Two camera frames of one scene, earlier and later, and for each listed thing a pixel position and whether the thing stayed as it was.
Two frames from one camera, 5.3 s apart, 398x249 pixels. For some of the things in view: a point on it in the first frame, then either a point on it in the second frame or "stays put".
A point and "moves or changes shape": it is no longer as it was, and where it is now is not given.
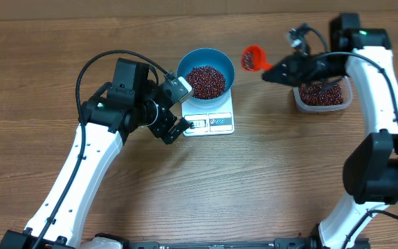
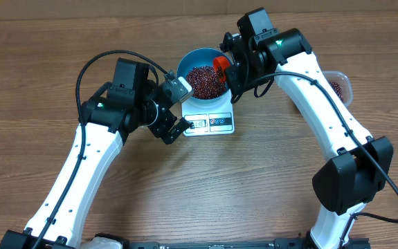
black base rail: x=282 y=243 stays put
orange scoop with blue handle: x=253 y=59 moves or changes shape
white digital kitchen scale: x=219 y=120 stays put
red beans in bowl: x=207 y=82 stays put
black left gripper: x=167 y=120 stays put
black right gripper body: x=318 y=67 → x=241 y=77
